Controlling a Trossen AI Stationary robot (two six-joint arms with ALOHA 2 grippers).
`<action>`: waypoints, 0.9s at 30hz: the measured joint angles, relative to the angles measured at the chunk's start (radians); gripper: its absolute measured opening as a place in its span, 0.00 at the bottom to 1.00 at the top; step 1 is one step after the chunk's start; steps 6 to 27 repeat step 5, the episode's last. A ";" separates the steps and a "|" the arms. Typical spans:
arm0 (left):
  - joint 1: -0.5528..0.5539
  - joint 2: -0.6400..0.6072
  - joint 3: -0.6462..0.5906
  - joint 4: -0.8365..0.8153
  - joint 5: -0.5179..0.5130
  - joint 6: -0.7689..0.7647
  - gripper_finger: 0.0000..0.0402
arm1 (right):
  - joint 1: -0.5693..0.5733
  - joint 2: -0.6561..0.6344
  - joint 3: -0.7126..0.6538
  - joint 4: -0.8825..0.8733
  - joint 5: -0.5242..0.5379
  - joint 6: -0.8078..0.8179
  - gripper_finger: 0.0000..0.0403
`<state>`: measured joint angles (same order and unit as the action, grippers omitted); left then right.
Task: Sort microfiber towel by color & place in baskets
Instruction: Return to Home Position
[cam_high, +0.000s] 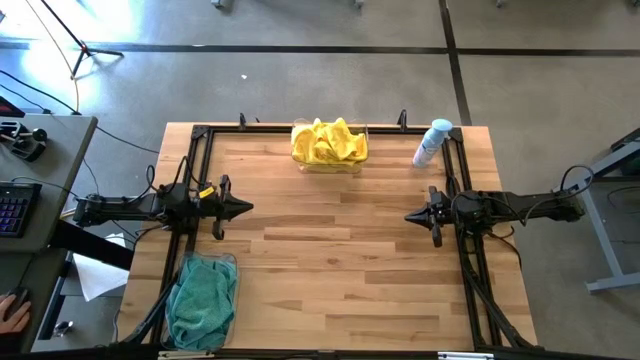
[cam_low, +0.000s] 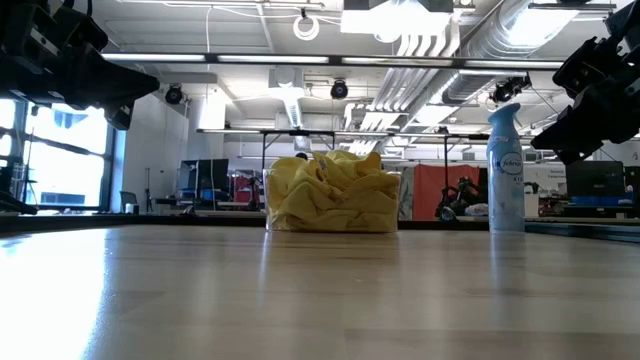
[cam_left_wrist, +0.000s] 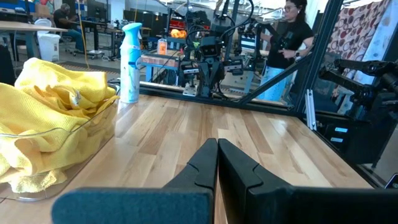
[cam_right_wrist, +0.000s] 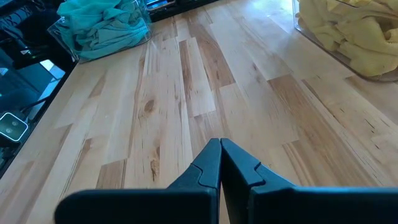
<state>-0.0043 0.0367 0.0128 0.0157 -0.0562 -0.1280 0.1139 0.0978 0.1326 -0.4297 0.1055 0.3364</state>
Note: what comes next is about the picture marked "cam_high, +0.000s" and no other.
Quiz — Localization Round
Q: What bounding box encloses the light blue Febreze spray bottle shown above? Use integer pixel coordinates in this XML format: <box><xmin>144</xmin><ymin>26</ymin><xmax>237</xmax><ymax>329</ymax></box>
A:
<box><xmin>411</xmin><ymin>118</ymin><xmax>454</xmax><ymax>169</ymax></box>

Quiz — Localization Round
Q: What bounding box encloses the grey metal table frame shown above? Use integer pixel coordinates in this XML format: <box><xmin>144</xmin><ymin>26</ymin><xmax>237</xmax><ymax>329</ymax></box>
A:
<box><xmin>551</xmin><ymin>127</ymin><xmax>640</xmax><ymax>294</ymax></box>

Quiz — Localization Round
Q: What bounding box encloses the black desk support beam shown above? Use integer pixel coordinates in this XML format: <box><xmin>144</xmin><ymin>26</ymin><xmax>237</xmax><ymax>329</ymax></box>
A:
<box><xmin>48</xmin><ymin>219</ymin><xmax>135</xmax><ymax>272</ymax></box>

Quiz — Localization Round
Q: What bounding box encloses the grey side desk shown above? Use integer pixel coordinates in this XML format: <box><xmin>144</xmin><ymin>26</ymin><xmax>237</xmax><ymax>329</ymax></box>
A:
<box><xmin>0</xmin><ymin>113</ymin><xmax>99</xmax><ymax>354</ymax></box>

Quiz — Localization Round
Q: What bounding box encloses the black tripod stand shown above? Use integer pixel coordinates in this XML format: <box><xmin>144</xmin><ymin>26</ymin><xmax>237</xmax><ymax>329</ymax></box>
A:
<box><xmin>39</xmin><ymin>0</ymin><xmax>125</xmax><ymax>77</ymax></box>

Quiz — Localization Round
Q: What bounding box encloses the teal microfiber towel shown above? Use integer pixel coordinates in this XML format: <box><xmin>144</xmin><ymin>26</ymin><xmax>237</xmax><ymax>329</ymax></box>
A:
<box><xmin>167</xmin><ymin>319</ymin><xmax>226</xmax><ymax>351</ymax></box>
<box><xmin>219</xmin><ymin>258</ymin><xmax>240</xmax><ymax>301</ymax></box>
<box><xmin>172</xmin><ymin>262</ymin><xmax>236</xmax><ymax>346</ymax></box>

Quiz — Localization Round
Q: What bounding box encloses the silver metal bracket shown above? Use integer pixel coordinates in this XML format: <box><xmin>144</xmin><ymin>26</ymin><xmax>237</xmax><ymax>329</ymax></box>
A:
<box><xmin>157</xmin><ymin>349</ymin><xmax>216</xmax><ymax>360</ymax></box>
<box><xmin>437</xmin><ymin>351</ymin><xmax>495</xmax><ymax>360</ymax></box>

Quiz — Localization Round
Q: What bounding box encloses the black desk clamp device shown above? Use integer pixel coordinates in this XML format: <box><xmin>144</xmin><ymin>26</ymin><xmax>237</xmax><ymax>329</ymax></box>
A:
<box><xmin>0</xmin><ymin>119</ymin><xmax>49</xmax><ymax>162</ymax></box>

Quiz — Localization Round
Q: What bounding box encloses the black floor cable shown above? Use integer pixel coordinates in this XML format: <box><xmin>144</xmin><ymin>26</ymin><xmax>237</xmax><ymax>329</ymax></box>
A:
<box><xmin>0</xmin><ymin>83</ymin><xmax>53</xmax><ymax>115</ymax></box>
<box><xmin>0</xmin><ymin>68</ymin><xmax>161</xmax><ymax>155</ymax></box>

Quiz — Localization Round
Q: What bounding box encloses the person's hand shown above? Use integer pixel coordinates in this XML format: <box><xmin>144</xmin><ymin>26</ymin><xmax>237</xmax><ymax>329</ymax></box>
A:
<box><xmin>0</xmin><ymin>293</ymin><xmax>32</xmax><ymax>335</ymax></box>

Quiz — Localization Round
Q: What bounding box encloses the yellow floor cable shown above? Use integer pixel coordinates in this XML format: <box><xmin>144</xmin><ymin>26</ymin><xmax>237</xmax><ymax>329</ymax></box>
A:
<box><xmin>24</xmin><ymin>0</ymin><xmax>82</xmax><ymax>115</ymax></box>

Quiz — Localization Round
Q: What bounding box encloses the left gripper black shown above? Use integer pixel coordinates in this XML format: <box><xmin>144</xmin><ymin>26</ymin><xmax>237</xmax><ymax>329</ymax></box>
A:
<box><xmin>194</xmin><ymin>174</ymin><xmax>255</xmax><ymax>241</ymax></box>

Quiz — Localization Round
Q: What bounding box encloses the black computer mouse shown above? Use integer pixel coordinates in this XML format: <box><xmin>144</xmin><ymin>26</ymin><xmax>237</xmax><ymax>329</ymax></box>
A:
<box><xmin>7</xmin><ymin>285</ymin><xmax>30</xmax><ymax>306</ymax></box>

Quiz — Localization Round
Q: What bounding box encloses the clear plastic basket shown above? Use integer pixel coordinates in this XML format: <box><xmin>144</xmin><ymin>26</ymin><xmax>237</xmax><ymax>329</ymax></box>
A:
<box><xmin>288</xmin><ymin>115</ymin><xmax>371</xmax><ymax>175</ymax></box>
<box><xmin>163</xmin><ymin>251</ymin><xmax>243</xmax><ymax>352</ymax></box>

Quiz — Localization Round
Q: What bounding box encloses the black computer keyboard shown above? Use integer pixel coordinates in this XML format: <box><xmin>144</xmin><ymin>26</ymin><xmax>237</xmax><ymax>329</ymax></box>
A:
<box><xmin>0</xmin><ymin>181</ymin><xmax>43</xmax><ymax>239</ymax></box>

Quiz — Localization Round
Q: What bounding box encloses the black aluminium table frame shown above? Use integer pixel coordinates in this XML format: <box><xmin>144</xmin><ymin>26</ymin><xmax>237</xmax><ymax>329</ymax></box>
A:
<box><xmin>119</xmin><ymin>123</ymin><xmax>539</xmax><ymax>360</ymax></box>

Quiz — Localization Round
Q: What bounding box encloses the white paper sheet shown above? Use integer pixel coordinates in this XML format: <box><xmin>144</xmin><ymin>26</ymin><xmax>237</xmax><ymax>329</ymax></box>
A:
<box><xmin>72</xmin><ymin>233</ymin><xmax>131</xmax><ymax>303</ymax></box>

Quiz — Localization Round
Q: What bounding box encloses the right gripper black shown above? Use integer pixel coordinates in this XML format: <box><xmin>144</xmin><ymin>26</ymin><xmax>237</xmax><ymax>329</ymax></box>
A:
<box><xmin>404</xmin><ymin>185</ymin><xmax>466</xmax><ymax>249</ymax></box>

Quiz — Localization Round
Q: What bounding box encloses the black flat device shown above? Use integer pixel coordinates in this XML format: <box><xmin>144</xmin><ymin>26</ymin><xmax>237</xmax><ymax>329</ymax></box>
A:
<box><xmin>0</xmin><ymin>94</ymin><xmax>26</xmax><ymax>119</ymax></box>

